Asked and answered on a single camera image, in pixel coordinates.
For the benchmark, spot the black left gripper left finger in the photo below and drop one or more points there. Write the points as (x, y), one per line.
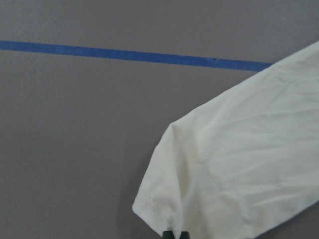
(167, 235)

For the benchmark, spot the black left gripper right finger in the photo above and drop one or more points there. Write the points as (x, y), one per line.
(184, 235)

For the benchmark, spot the beige long-sleeve printed shirt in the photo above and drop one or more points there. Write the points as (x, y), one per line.
(242, 163)

